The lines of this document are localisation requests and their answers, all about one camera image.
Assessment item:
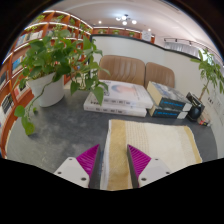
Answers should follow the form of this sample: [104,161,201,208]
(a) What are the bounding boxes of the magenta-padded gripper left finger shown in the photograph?
[53,143,102,190]

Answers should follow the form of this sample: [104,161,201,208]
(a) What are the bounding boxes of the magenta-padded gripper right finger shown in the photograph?
[126,143,172,189]

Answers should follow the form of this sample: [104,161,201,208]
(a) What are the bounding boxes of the cream yellow striped towel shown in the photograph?
[100,119,204,192]

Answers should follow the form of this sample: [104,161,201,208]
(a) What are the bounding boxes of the dark blue book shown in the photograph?
[147,103,189,120]

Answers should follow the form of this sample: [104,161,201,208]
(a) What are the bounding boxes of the red black book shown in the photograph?
[198,118,213,128]

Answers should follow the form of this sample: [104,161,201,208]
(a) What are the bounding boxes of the money tree in black pot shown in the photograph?
[186,48,224,122]

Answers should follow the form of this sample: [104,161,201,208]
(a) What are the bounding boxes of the thin white book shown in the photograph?
[83,92,148,118]

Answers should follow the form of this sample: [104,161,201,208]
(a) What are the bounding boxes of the thick dark photo book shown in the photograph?
[146,80,193,113]

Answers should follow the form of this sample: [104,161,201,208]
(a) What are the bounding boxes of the pothos plant in white pot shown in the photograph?
[13,29,111,137]

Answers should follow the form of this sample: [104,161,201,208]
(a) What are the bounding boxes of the clear acrylic sign stand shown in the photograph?
[204,90,221,114]

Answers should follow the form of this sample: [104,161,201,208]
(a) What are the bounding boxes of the brown leather chair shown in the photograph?
[97,54,147,87]
[143,61,176,90]

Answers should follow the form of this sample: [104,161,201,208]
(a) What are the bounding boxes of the orange bookshelf unit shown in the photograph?
[0,10,156,158]

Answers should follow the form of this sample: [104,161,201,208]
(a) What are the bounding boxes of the white window curtain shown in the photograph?
[164,42,201,58]

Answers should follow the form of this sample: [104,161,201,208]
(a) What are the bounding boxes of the white poster on shelf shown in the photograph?
[141,30,153,42]

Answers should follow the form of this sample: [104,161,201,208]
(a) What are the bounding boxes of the recessed ceiling lights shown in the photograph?
[97,19,154,33]

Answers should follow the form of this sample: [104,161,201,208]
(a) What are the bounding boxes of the ceiling lamp cluster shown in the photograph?
[115,13,138,27]

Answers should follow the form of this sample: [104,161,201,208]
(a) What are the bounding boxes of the black track light rail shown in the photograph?
[163,37,214,54]

